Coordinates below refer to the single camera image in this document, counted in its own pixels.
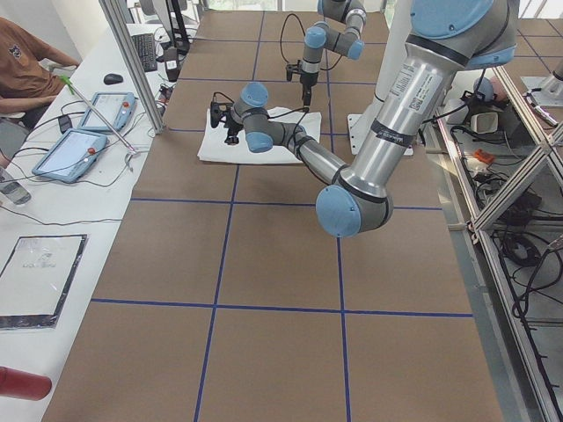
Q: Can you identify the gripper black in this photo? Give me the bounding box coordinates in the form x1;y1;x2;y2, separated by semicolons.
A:
299;70;318;106
224;113;244;145

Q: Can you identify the white printed t-shirt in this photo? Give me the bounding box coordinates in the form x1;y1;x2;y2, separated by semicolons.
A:
197;109;322;164

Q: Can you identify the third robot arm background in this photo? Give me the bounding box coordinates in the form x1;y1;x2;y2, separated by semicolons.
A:
521;62;562;107

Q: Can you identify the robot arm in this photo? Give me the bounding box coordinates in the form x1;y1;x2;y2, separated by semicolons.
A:
211;1;519;237
296;0;367;106

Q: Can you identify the teach pendant far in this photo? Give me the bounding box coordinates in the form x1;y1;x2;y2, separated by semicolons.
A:
78;92;136;133

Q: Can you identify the teach pendant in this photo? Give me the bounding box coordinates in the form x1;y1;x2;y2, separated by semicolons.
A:
78;92;136;133
32;128;108;183

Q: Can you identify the black keyboard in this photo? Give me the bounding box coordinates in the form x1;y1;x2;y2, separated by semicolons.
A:
131;33;157;72

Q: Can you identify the black computer mouse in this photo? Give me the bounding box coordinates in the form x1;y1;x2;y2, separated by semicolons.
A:
103;73;124;85

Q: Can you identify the teach pendant near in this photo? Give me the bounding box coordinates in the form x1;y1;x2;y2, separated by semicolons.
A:
32;128;108;183

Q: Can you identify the person in brown shirt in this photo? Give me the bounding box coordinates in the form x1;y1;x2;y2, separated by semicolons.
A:
1;18;80;129

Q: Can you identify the clear water bottle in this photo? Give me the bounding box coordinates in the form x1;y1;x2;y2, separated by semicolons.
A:
1;167;32;205

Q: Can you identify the dark red bottle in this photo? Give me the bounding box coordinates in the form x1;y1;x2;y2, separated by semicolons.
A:
1;367;52;401

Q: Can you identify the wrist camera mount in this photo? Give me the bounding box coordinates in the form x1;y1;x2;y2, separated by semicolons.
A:
209;91;234;128
285;62;302;82

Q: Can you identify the aluminium frame post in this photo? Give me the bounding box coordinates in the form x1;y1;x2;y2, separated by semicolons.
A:
99;0;165;135

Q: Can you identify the orange tool under frame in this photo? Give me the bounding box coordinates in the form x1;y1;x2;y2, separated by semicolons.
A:
472;149;495;165

